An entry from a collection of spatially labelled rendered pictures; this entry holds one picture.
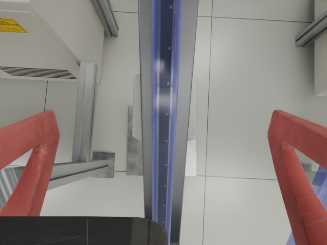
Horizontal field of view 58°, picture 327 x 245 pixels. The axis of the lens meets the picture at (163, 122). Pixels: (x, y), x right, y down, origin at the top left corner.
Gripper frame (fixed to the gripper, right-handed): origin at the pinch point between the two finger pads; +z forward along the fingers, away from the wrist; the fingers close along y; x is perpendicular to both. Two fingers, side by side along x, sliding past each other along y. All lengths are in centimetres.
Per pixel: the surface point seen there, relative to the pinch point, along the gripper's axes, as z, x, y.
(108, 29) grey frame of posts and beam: 95, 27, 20
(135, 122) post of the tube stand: 12.1, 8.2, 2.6
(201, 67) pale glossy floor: 92, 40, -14
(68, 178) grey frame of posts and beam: 32, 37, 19
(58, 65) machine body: 66, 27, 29
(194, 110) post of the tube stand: 12.9, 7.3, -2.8
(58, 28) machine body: 51, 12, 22
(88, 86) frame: 58, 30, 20
